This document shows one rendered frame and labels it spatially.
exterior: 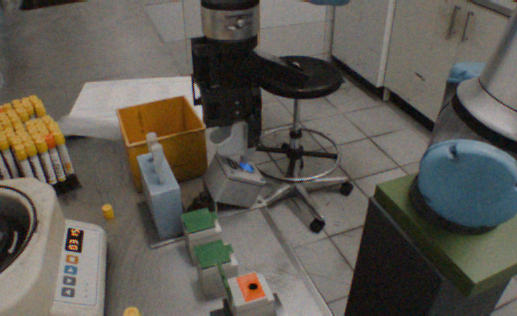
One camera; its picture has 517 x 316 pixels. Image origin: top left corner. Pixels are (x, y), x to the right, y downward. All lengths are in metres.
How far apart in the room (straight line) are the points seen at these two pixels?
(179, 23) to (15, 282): 2.50
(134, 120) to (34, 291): 0.42
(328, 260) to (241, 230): 1.16
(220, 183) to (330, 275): 1.15
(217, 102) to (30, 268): 0.31
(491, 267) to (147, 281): 0.47
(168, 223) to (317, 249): 1.26
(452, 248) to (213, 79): 0.41
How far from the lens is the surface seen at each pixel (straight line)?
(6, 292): 0.53
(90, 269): 0.61
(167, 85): 1.08
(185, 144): 0.74
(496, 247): 0.69
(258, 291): 0.51
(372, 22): 2.90
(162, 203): 0.62
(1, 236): 0.61
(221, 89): 0.58
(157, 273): 0.64
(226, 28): 0.55
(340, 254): 1.85
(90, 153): 0.90
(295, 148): 1.88
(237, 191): 0.68
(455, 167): 0.47
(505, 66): 0.46
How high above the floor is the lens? 1.36
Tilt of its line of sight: 36 degrees down
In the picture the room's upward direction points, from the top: straight up
